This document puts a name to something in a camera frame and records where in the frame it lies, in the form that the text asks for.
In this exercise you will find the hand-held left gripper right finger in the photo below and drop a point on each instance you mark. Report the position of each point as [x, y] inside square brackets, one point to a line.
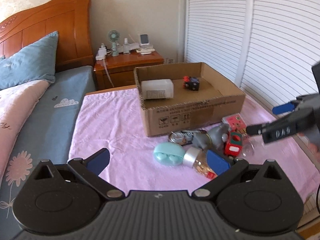
[217, 162]

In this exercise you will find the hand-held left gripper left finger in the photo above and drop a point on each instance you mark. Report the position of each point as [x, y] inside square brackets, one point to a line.
[100, 158]

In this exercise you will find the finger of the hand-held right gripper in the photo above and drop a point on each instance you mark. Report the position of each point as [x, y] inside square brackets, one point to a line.
[282, 108]
[255, 129]

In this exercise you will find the clear glass cup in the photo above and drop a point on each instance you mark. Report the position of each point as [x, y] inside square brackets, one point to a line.
[250, 148]

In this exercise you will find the pink card box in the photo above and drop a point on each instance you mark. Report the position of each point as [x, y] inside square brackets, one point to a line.
[233, 121]

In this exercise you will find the red toy train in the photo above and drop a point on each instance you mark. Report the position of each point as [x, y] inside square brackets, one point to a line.
[233, 145]

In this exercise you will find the grey elephant toy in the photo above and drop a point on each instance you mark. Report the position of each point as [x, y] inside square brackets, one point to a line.
[215, 135]

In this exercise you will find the brown cardboard box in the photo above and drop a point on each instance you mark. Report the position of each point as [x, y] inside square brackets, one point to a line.
[190, 115]

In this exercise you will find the person's right hand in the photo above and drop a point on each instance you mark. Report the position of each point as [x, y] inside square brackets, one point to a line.
[315, 149]

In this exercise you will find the clear bottle with silver cap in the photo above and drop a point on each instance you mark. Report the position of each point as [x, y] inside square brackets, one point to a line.
[192, 156]

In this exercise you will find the silver tin can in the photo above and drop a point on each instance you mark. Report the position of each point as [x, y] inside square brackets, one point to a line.
[176, 137]

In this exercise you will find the teal plastic case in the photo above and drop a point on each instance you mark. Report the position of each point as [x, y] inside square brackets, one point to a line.
[167, 155]

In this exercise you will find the blue bed sheet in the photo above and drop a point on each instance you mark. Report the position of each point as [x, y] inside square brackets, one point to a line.
[57, 120]

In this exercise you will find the white louvered wardrobe door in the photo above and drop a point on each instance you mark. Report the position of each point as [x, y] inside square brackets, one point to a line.
[215, 30]
[282, 42]

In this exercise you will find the black toy with red wheels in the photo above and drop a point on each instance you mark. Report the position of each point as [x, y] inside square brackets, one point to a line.
[192, 83]

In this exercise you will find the white plastic container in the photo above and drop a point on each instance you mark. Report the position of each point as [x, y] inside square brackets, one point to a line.
[157, 87]

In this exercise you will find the pink floral quilt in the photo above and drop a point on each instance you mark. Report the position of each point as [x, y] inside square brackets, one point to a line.
[15, 110]

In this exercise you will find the wooden nightstand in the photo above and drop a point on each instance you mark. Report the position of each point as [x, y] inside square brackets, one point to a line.
[130, 62]

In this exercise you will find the white power strip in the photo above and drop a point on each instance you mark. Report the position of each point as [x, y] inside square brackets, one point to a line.
[100, 57]

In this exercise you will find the white charger plug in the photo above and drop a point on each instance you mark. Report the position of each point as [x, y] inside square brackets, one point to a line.
[103, 50]

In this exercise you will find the white remote control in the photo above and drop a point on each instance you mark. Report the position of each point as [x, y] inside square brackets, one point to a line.
[145, 50]
[146, 53]

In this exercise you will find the small clear spray bottle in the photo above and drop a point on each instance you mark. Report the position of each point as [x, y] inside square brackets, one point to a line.
[126, 46]

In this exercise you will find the white long box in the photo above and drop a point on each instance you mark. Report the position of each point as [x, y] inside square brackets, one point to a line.
[132, 46]

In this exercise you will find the blue pillow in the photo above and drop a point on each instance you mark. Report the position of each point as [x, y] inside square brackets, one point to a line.
[27, 65]

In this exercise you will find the small green desk fan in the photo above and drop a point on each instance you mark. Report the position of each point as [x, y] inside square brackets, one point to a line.
[113, 35]

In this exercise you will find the white device on stand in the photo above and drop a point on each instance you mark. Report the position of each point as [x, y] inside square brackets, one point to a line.
[144, 39]

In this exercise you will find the wooden headboard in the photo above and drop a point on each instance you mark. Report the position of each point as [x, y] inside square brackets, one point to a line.
[62, 22]

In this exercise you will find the white wall socket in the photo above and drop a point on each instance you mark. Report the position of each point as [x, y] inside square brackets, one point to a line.
[170, 60]

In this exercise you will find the white wall conduit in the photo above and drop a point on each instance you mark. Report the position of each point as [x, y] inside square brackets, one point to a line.
[182, 17]

